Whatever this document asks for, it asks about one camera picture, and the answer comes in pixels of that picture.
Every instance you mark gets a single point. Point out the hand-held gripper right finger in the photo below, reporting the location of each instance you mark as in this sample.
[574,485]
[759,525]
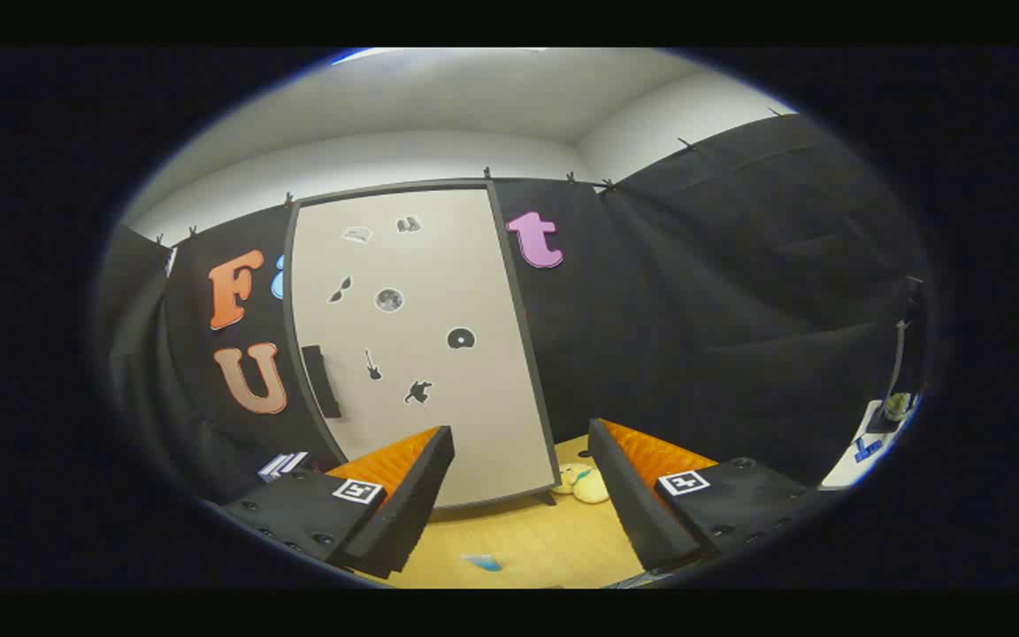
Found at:
[629,495]

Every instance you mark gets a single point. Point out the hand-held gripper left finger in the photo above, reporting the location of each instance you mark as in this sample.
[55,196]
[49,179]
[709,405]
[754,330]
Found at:
[412,504]

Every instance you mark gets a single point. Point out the blue and white tube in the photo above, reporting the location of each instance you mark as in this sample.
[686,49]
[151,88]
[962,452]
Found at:
[483,562]

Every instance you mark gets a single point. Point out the white cabinet door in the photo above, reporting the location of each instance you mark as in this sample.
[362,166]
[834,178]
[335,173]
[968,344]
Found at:
[474,407]

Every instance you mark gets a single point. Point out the yellow plush toy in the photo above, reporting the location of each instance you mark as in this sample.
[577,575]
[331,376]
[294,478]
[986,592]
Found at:
[589,487]

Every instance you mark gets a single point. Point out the dark grey cabinet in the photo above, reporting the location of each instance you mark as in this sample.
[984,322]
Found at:
[548,447]

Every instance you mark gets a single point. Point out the light blue book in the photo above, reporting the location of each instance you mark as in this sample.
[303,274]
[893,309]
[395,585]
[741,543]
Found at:
[271,467]

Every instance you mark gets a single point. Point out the black backdrop cloth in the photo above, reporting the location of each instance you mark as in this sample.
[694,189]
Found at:
[695,310]

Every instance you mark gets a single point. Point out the white side table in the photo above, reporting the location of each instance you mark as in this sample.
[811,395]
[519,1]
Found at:
[846,464]

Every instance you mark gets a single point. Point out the small blue item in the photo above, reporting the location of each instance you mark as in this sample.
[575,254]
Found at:
[868,449]

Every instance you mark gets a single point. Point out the green and white object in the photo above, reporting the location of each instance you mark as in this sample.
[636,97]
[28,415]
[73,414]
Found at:
[897,407]

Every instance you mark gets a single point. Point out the thin metal stand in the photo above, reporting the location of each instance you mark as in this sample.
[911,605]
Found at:
[900,354]

